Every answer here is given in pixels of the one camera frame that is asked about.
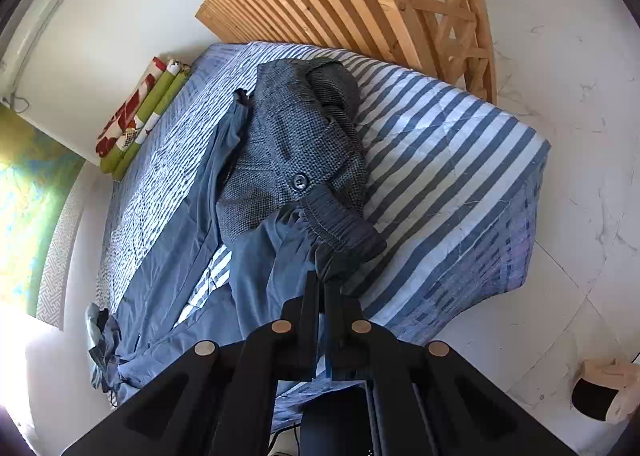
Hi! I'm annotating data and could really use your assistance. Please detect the white air conditioner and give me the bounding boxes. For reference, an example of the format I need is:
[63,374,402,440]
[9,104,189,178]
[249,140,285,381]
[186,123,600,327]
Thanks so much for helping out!
[0,0,68,82]

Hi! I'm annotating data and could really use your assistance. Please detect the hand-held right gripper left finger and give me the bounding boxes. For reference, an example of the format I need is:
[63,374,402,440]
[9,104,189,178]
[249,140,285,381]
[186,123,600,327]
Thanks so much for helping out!
[62,272,323,456]

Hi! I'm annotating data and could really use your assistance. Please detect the dark blue drawstring pants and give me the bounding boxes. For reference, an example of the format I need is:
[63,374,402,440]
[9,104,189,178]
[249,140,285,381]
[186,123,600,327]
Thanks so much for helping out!
[89,89,388,407]

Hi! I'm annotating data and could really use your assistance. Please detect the landscape wall hanging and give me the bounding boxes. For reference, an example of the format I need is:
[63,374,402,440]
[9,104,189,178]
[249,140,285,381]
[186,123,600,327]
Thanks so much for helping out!
[0,106,88,332]

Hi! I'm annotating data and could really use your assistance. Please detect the black wall cable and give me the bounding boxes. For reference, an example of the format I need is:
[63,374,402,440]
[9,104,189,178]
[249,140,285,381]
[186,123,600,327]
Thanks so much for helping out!
[0,91,31,114]

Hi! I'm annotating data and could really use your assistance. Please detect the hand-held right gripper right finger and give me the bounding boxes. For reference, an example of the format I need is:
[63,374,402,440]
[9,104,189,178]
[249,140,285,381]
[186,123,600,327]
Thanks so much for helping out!
[322,280,576,456]

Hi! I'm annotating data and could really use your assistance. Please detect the blue striped bed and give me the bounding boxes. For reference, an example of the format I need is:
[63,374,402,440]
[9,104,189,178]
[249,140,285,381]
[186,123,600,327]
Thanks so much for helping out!
[95,41,551,417]

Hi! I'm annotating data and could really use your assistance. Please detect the red floral folded blanket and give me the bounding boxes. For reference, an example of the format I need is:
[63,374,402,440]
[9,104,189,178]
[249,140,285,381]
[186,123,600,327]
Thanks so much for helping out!
[95,56,168,159]

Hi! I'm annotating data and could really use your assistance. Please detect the grey tweed jacket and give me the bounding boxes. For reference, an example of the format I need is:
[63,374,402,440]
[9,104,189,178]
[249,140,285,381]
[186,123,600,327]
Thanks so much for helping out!
[216,58,371,243]

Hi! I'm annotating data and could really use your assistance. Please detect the beige slipper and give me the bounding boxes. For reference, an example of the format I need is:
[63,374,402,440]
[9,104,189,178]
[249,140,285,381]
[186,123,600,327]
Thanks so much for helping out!
[570,357,638,424]

